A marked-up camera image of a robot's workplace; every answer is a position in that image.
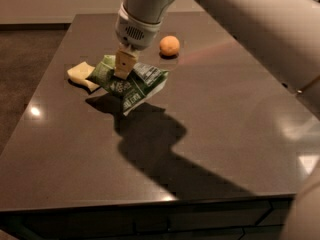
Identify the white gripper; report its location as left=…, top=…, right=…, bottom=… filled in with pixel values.
left=114, top=3, right=162, bottom=80

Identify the green jalapeno chip bag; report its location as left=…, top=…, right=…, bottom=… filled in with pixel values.
left=87, top=55, right=169, bottom=116

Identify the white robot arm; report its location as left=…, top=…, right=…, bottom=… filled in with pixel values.
left=115, top=0, right=320, bottom=117

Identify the yellow sponge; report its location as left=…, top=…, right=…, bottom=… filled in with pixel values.
left=67, top=62, right=99, bottom=92

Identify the orange fruit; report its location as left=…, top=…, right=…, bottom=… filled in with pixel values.
left=159, top=36, right=180, bottom=57

